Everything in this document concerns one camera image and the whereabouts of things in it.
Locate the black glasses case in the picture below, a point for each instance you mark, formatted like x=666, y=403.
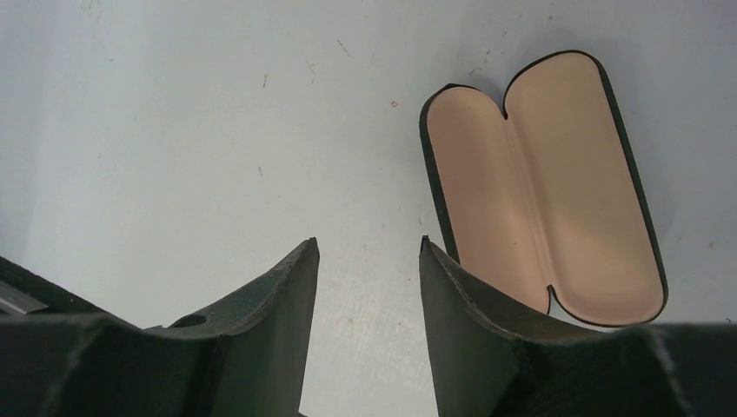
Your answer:
x=539, y=196

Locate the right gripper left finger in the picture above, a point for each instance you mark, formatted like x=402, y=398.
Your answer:
x=243, y=355

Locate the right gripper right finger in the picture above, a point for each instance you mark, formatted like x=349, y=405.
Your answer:
x=491, y=355

